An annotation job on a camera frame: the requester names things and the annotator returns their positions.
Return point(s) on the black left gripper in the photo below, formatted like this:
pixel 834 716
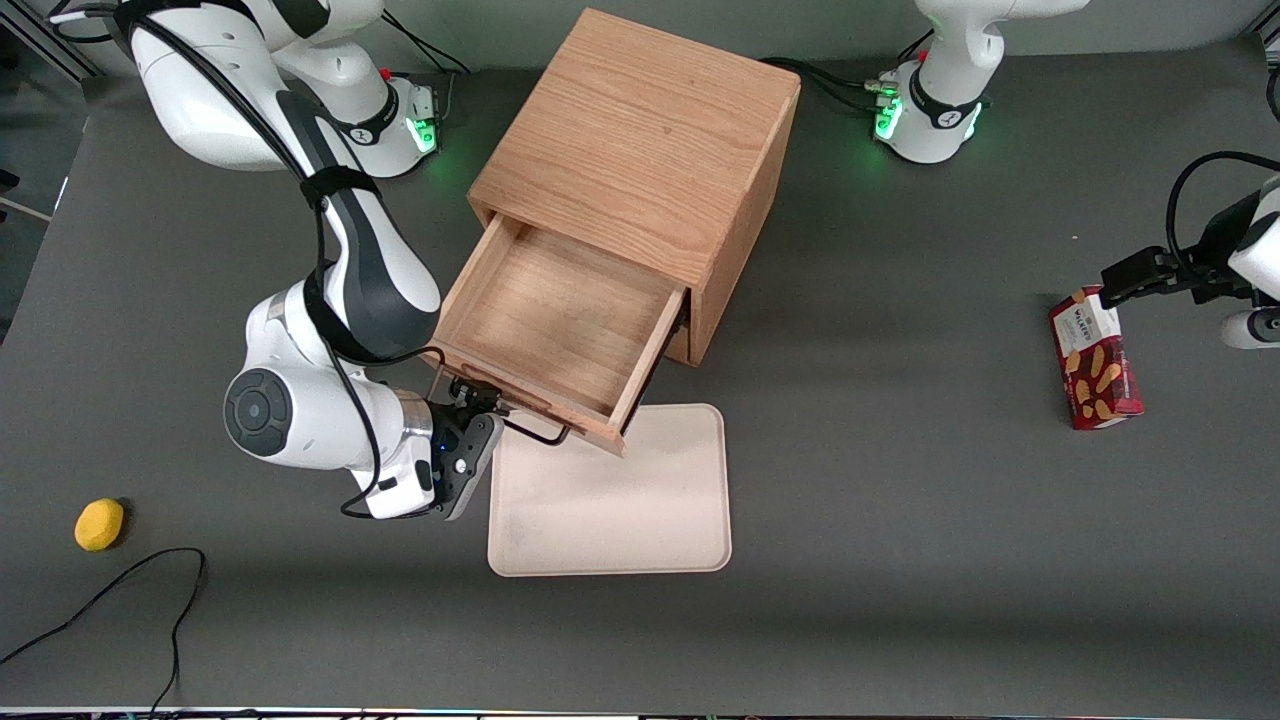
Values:
pixel 1213 246

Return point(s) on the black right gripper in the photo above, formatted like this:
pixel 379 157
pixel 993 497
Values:
pixel 458 412

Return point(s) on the wooden drawer with notched edge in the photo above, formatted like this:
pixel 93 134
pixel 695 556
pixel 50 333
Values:
pixel 560 310

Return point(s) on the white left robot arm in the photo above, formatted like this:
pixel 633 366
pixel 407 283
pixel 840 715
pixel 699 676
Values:
pixel 950 70

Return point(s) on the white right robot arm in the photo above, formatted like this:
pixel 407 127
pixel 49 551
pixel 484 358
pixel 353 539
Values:
pixel 380 270

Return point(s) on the wooden drawer with plain edge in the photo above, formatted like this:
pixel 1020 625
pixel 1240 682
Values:
pixel 682 345

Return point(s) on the wooden drawer cabinet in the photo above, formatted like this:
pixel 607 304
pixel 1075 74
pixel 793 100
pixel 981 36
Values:
pixel 640 130

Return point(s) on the red cookie box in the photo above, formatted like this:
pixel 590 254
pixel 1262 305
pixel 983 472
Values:
pixel 1100 380

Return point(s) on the beige plastic tray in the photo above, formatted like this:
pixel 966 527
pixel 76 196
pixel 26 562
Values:
pixel 620 510

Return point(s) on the yellow lemon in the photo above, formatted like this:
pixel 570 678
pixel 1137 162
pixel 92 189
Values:
pixel 99 525

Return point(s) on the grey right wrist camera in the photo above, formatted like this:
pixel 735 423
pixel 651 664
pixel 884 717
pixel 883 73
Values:
pixel 470 465

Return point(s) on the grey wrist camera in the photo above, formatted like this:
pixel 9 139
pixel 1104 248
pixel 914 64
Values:
pixel 470 465
pixel 1250 328

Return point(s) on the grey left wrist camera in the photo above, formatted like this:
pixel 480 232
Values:
pixel 1250 328

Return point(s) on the aluminium frame rail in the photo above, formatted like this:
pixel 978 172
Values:
pixel 70 55
pixel 1262 40

